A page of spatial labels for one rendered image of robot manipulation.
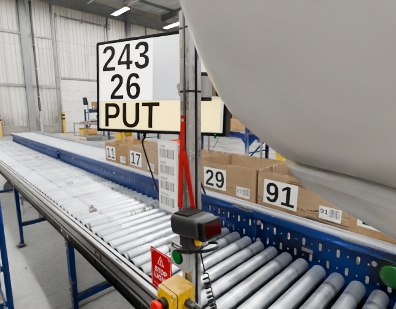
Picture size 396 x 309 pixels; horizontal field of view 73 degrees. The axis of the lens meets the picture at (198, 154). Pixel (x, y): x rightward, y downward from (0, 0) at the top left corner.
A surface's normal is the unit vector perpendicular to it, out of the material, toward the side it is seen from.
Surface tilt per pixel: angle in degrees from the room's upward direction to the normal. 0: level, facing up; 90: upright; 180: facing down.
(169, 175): 90
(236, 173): 90
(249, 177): 90
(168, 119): 86
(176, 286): 0
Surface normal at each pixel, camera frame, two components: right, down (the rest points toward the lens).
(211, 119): -0.44, 0.08
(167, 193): -0.72, 0.11
